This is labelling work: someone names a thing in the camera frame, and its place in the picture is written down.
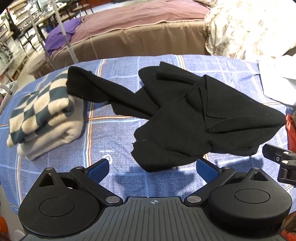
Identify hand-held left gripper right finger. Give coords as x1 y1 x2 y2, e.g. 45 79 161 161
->
184 158 269 205

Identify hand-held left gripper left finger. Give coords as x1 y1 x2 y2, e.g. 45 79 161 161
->
38 159 121 206

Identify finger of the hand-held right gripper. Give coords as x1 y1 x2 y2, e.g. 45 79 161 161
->
262 143 296 186

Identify black garment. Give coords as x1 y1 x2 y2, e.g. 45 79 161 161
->
66 61 287 172

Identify person's red clothing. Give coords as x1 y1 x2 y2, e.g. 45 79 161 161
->
285 113 296 149

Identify white cloth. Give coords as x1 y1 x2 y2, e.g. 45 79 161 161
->
258 55 296 107

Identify checkered folded blanket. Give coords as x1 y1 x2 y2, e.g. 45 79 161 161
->
6 70 84 162

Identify floral cream quilt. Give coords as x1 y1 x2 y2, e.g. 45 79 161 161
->
203 0 296 63

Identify brown bed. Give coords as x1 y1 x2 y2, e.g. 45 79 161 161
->
26 20 212 79

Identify white metal pole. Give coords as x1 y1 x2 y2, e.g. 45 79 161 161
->
25 0 56 70
50 0 78 64

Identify purple cloth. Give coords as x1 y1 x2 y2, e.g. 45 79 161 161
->
44 18 84 56

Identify mauve bedspread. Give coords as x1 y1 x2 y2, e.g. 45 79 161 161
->
69 0 211 45

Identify cluttered storage shelves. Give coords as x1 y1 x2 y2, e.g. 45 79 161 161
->
0 0 78 80

